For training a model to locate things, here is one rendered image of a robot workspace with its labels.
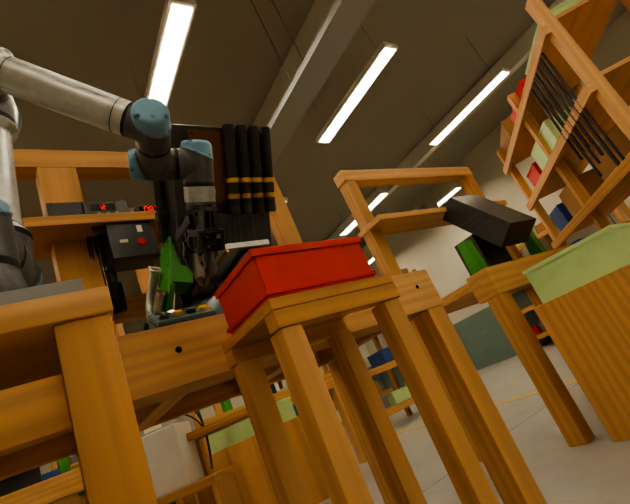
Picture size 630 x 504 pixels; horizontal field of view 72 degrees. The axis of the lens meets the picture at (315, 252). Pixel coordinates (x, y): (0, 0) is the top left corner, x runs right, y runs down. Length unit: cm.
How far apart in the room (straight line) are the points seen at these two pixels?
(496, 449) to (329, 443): 92
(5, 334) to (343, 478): 54
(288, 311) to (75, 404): 39
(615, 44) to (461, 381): 893
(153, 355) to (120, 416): 46
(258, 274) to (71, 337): 37
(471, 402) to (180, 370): 98
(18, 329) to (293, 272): 50
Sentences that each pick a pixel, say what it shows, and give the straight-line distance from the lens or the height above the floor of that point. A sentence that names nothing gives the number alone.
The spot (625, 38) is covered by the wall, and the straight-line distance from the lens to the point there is 1006.
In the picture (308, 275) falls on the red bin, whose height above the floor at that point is 84.
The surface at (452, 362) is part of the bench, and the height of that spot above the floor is 55.
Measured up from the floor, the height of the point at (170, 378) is 77.
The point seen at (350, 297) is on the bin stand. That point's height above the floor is 76.
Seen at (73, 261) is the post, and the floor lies 141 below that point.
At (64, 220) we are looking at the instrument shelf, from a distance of 178.
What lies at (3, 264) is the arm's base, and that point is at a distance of 84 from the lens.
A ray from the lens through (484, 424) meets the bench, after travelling 163.
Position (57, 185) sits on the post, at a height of 176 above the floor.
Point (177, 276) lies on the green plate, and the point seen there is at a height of 113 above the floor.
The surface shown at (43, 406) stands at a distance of 66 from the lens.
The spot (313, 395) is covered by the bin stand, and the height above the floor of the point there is 61.
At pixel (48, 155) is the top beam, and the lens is 211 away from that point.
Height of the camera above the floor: 58
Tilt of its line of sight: 19 degrees up
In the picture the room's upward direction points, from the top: 24 degrees counter-clockwise
